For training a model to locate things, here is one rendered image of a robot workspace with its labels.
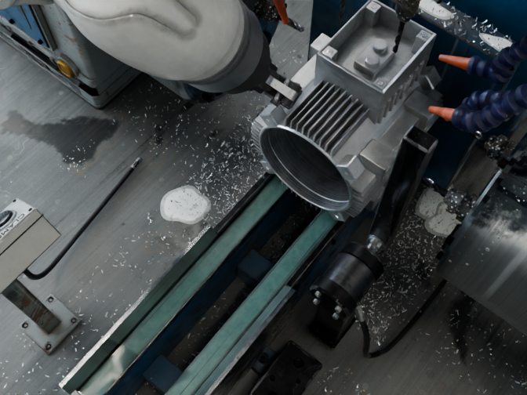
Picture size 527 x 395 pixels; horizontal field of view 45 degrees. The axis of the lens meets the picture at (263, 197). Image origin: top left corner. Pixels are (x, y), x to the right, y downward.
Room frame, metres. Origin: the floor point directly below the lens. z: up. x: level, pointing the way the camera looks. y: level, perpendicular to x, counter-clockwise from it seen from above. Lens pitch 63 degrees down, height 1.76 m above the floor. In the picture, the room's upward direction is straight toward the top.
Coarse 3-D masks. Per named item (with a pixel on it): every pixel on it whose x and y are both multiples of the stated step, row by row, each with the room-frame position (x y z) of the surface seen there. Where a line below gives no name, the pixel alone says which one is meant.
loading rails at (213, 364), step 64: (256, 192) 0.44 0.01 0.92; (192, 256) 0.33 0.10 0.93; (256, 256) 0.36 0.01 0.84; (320, 256) 0.34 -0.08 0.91; (128, 320) 0.24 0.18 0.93; (192, 320) 0.27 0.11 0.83; (256, 320) 0.24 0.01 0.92; (64, 384) 0.16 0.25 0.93; (128, 384) 0.17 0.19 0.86; (192, 384) 0.16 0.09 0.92
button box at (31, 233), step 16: (16, 208) 0.34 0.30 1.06; (32, 208) 0.33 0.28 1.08; (16, 224) 0.31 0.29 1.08; (32, 224) 0.32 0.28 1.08; (48, 224) 0.32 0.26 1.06; (0, 240) 0.29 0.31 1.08; (16, 240) 0.30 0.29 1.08; (32, 240) 0.30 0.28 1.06; (48, 240) 0.30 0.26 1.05; (0, 256) 0.28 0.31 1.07; (16, 256) 0.28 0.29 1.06; (32, 256) 0.28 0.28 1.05; (0, 272) 0.26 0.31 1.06; (16, 272) 0.26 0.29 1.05; (0, 288) 0.24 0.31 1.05
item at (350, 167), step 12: (432, 72) 0.53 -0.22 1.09; (420, 84) 0.52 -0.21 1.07; (432, 84) 0.52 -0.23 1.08; (276, 108) 0.47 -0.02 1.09; (264, 120) 0.46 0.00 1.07; (276, 120) 0.46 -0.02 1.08; (348, 156) 0.40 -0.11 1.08; (264, 168) 0.46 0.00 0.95; (348, 168) 0.38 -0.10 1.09; (360, 168) 0.39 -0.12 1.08; (336, 216) 0.38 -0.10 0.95; (348, 216) 0.38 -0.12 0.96
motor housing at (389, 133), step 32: (320, 96) 0.49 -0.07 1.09; (256, 128) 0.48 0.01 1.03; (288, 128) 0.44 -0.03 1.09; (320, 128) 0.43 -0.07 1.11; (352, 128) 0.43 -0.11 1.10; (384, 128) 0.45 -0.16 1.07; (288, 160) 0.47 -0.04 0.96; (320, 160) 0.48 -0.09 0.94; (320, 192) 0.43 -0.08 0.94; (352, 192) 0.37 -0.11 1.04
